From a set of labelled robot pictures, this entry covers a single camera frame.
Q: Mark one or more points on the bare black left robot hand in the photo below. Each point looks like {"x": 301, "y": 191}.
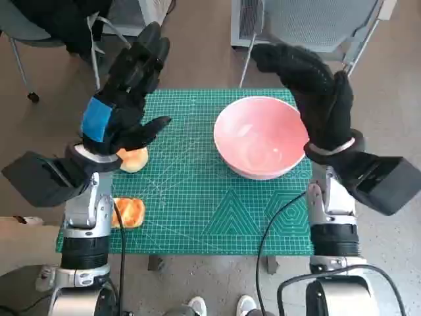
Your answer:
{"x": 131, "y": 82}

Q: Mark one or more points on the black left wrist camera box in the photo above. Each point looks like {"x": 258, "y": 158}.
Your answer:
{"x": 39, "y": 177}

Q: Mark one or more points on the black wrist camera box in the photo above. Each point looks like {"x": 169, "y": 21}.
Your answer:
{"x": 385, "y": 184}
{"x": 39, "y": 177}

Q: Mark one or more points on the green cutting mat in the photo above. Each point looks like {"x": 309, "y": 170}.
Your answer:
{"x": 184, "y": 197}

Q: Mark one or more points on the white shoe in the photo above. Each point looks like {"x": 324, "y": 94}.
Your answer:
{"x": 197, "y": 306}
{"x": 246, "y": 304}

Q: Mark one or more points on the pink bowl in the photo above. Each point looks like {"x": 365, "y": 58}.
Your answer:
{"x": 256, "y": 138}

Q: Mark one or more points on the round toy bread bun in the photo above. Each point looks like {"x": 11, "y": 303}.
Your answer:
{"x": 135, "y": 161}

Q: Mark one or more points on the grey mesh chair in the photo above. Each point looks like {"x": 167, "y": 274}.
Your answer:
{"x": 312, "y": 23}

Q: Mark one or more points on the white mesh-front cabinet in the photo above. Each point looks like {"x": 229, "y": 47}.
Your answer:
{"x": 131, "y": 13}

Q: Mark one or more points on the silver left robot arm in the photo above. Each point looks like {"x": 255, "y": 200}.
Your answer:
{"x": 85, "y": 204}

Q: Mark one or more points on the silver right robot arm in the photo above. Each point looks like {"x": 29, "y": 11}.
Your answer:
{"x": 335, "y": 200}

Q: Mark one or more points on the white furniture panel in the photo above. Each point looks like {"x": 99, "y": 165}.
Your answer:
{"x": 388, "y": 8}

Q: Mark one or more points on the black jacket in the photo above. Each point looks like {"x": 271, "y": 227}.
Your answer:
{"x": 59, "y": 19}

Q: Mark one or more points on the dark table leg bracket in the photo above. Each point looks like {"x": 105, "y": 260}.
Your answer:
{"x": 155, "y": 263}
{"x": 272, "y": 264}

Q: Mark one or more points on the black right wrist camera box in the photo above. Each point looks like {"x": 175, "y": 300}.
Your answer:
{"x": 385, "y": 184}

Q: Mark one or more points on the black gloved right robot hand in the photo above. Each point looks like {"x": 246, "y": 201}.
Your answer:
{"x": 322, "y": 98}

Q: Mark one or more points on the grey chair with metal legs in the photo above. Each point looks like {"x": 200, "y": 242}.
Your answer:
{"x": 19, "y": 26}

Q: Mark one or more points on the white cabinet with vent grille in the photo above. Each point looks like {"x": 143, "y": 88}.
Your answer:
{"x": 243, "y": 19}

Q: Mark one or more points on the rectangular braided toy bread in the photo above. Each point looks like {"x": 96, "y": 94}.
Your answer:
{"x": 131, "y": 212}

